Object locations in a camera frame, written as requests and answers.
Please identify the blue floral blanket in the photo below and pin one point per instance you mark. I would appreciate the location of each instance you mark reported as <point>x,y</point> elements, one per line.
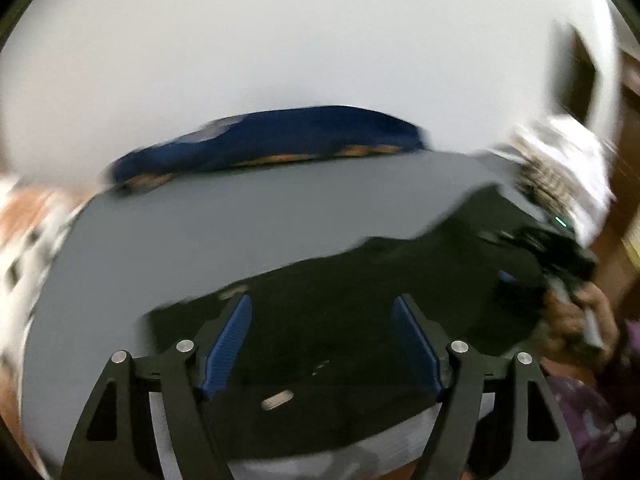
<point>267,138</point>

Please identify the white patterned cloth pile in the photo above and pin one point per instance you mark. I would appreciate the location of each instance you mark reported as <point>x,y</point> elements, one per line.
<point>564,169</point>

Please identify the white floral pillow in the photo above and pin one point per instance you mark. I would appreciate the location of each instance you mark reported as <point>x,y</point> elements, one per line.
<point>34,224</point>

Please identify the person's right hand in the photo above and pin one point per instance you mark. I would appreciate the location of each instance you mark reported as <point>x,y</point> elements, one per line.
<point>566,322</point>

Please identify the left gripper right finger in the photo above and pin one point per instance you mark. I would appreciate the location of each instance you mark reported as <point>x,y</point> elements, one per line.
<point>495,409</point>

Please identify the grey mesh mattress cover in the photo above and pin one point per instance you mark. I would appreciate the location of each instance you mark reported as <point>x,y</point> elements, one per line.
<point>128,254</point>

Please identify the purple sleeve right forearm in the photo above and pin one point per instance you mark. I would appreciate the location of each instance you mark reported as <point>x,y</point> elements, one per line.
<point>604,420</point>

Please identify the black pants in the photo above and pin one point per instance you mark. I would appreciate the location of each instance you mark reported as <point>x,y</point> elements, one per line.
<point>323,365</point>

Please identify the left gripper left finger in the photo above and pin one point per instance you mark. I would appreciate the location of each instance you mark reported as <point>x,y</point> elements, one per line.
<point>114,436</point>

